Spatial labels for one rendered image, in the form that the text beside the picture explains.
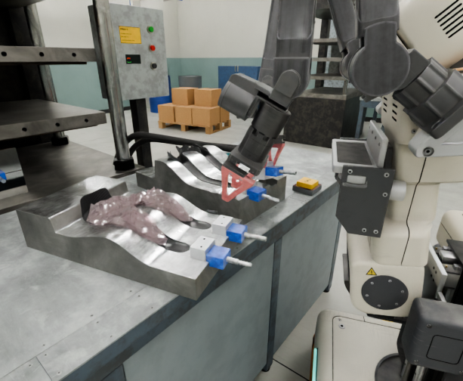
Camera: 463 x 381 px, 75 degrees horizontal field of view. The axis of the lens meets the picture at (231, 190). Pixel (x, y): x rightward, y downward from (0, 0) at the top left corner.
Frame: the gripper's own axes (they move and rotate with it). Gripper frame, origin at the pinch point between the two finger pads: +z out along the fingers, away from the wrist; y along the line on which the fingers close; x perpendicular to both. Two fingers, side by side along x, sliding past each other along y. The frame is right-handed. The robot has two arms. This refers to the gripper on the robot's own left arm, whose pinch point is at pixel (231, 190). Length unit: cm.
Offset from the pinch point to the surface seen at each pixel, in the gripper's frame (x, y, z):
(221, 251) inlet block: 4.8, 4.2, 11.7
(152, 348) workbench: 2.7, 14.0, 38.0
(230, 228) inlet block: 4.1, -5.5, 12.1
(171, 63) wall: -386, -830, 177
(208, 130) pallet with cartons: -115, -457, 161
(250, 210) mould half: 6.6, -22.4, 14.5
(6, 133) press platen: -80, -23, 38
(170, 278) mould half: -1.5, 11.9, 18.3
